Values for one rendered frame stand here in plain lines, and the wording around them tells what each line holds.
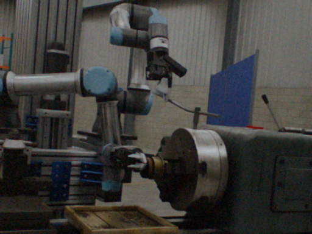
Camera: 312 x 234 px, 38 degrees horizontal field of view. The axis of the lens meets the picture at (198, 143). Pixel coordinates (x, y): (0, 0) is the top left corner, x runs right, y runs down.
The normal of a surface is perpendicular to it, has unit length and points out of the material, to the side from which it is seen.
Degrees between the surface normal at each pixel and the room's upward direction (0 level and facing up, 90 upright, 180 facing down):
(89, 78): 89
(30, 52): 90
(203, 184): 102
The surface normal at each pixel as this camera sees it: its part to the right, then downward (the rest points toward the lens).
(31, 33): 0.61, 0.10
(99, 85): 0.20, 0.05
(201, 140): 0.39, -0.69
